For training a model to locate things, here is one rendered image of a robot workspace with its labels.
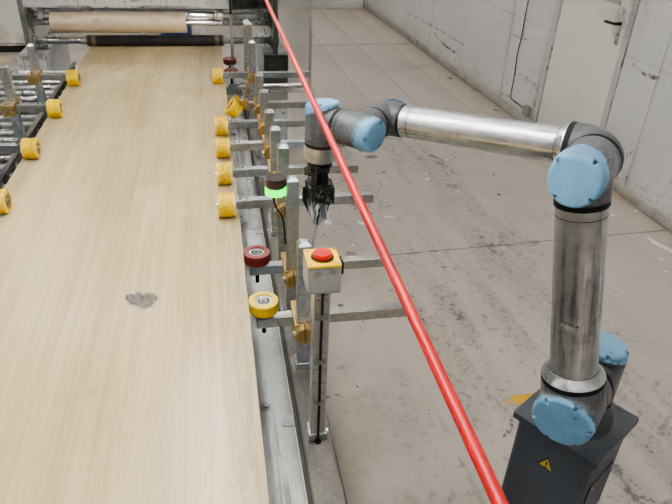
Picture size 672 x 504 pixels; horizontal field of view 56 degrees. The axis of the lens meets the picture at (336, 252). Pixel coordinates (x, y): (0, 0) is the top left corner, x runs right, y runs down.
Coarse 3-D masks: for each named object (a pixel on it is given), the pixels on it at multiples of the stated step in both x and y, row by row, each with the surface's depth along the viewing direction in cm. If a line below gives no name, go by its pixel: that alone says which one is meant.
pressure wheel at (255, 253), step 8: (248, 248) 191; (256, 248) 191; (264, 248) 191; (248, 256) 187; (256, 256) 187; (264, 256) 187; (248, 264) 188; (256, 264) 187; (264, 264) 188; (256, 280) 194
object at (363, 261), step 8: (344, 256) 198; (352, 256) 198; (360, 256) 198; (368, 256) 198; (376, 256) 198; (272, 264) 192; (280, 264) 192; (344, 264) 196; (352, 264) 196; (360, 264) 197; (368, 264) 197; (376, 264) 198; (256, 272) 191; (264, 272) 192; (272, 272) 192; (280, 272) 193
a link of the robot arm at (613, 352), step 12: (600, 336) 167; (612, 336) 168; (600, 348) 162; (612, 348) 162; (624, 348) 163; (600, 360) 159; (612, 360) 159; (624, 360) 160; (612, 372) 160; (612, 384) 159; (612, 396) 167
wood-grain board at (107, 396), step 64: (128, 64) 359; (192, 64) 364; (64, 128) 270; (128, 128) 273; (192, 128) 276; (64, 192) 219; (128, 192) 221; (192, 192) 223; (0, 256) 182; (64, 256) 184; (128, 256) 185; (192, 256) 187; (0, 320) 157; (64, 320) 158; (128, 320) 159; (192, 320) 161; (0, 384) 138; (64, 384) 139; (128, 384) 140; (192, 384) 141; (256, 384) 142; (0, 448) 124; (64, 448) 124; (128, 448) 125; (192, 448) 125; (256, 448) 126
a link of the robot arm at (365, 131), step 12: (372, 108) 164; (336, 120) 160; (348, 120) 159; (360, 120) 158; (372, 120) 157; (384, 120) 163; (336, 132) 161; (348, 132) 159; (360, 132) 157; (372, 132) 158; (384, 132) 162; (348, 144) 161; (360, 144) 158; (372, 144) 160
